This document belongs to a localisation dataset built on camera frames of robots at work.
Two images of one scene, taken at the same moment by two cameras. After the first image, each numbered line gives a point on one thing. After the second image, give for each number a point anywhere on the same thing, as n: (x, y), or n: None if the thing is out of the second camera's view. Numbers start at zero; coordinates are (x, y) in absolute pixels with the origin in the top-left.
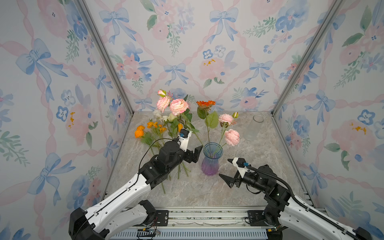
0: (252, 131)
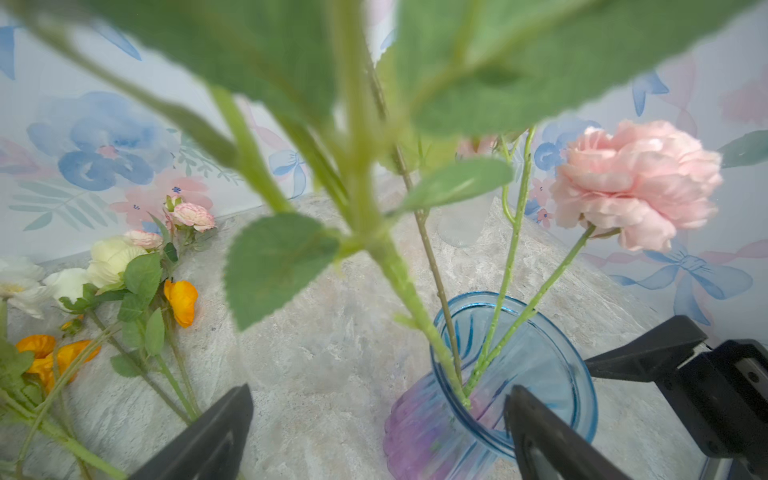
0: (461, 224)
